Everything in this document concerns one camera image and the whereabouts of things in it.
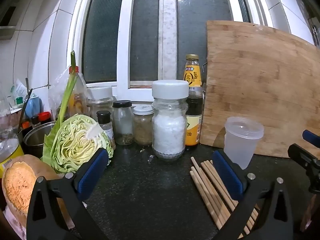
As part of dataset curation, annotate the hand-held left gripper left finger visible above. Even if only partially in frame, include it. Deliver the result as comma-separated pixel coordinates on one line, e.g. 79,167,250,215
26,148,110,240

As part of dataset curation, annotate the stainless steel pot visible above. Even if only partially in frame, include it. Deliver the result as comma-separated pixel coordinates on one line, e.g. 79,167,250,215
24,121,57,158

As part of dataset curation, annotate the pile of wooden chopsticks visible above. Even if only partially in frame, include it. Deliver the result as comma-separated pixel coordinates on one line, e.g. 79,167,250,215
189,156,262,239

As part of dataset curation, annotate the glass jar black lid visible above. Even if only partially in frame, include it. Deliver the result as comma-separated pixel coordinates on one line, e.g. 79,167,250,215
112,100,134,146

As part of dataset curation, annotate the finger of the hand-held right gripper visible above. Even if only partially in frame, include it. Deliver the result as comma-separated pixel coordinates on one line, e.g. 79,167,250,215
302,129,320,144
287,144,320,173

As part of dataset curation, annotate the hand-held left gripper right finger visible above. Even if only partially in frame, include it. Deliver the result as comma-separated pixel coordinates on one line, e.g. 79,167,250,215
212,150,293,240

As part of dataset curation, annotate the blue cup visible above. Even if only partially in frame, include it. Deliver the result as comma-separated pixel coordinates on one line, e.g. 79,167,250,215
24,96,43,119

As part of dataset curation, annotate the yellow tin can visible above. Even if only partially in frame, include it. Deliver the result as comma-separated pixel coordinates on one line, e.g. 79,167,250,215
0,132,25,178

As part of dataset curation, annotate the orange cap sauce bottle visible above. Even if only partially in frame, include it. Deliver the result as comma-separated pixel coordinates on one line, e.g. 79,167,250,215
22,121,33,138

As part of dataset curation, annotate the pink plastic bag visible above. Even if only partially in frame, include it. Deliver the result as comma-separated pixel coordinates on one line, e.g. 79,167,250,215
2,210,28,240

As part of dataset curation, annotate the wooden cutting board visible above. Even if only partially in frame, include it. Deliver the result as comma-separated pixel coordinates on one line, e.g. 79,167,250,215
199,21,320,158

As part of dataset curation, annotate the small glass jar white lid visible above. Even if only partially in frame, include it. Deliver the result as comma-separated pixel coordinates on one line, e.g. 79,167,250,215
133,105,154,146

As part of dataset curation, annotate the small spice bottle black cap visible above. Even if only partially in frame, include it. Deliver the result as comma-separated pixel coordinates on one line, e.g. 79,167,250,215
96,110,116,150

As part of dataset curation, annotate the oil bottle red cap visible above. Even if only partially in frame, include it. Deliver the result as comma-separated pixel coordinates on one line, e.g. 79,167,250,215
56,66,88,120

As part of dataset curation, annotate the brown wooden strip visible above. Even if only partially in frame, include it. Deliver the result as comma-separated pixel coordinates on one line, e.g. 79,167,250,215
300,192,318,232

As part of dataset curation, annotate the halved green cabbage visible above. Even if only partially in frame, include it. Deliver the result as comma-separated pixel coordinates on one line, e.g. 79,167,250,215
41,114,114,174

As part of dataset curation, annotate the red cap sauce bottle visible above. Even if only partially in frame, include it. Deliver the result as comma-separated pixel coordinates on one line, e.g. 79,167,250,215
38,112,52,125

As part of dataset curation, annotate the soy sauce bottle yellow label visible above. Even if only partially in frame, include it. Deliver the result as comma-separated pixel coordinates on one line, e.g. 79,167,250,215
184,54,203,151

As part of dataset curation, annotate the clear plastic cup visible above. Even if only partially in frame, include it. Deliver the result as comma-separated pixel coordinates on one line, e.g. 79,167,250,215
224,116,264,170

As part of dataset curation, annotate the white window frame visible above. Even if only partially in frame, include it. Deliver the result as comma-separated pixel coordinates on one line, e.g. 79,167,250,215
67,0,265,90

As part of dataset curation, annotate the salt jar with white lid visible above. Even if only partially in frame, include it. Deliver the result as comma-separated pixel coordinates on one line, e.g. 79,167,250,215
152,80,189,160

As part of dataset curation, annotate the black utensil handle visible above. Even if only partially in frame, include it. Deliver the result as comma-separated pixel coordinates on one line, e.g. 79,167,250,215
19,88,33,130

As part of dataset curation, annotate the white green packet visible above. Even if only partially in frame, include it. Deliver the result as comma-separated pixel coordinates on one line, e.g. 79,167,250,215
10,79,29,105

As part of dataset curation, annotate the large glass jar white lid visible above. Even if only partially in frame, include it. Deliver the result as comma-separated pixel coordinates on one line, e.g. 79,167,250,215
87,86,114,123

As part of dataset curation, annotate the metal wall hook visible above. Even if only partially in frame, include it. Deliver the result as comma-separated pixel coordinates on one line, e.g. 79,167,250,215
310,17,320,47

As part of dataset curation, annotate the green onion stalk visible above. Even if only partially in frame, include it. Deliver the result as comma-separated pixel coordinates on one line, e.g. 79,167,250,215
59,51,78,123

